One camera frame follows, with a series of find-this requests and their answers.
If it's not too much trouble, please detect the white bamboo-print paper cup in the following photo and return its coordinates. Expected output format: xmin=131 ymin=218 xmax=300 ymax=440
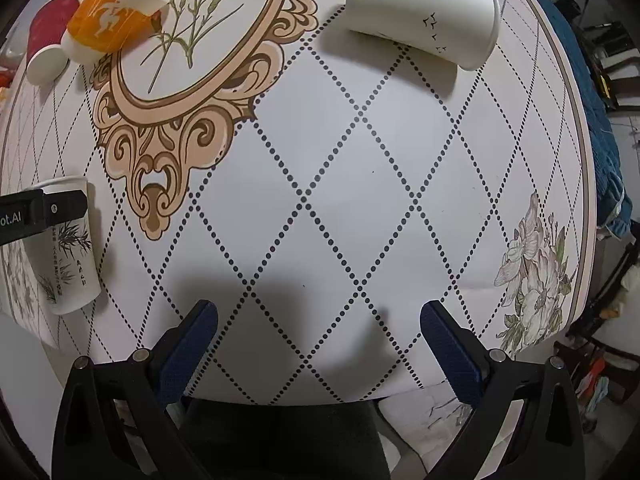
xmin=24 ymin=177 xmax=101 ymax=316

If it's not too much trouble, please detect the red ribbed paper cup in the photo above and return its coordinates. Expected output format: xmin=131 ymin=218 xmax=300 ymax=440
xmin=25 ymin=0 xmax=80 ymax=86

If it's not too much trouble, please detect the orange and white paper cup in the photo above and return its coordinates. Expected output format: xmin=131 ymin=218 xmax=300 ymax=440
xmin=61 ymin=0 xmax=169 ymax=65

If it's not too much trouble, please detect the white calligraphy paper cup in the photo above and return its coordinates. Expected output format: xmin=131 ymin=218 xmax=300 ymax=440
xmin=344 ymin=0 xmax=500 ymax=70

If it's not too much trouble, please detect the blue fleece blanket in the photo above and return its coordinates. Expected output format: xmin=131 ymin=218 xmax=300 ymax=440
xmin=537 ymin=0 xmax=632 ymax=238

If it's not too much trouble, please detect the white diamond-pattern floral tablecloth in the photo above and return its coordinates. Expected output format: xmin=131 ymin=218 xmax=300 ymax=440
xmin=1 ymin=0 xmax=594 ymax=404

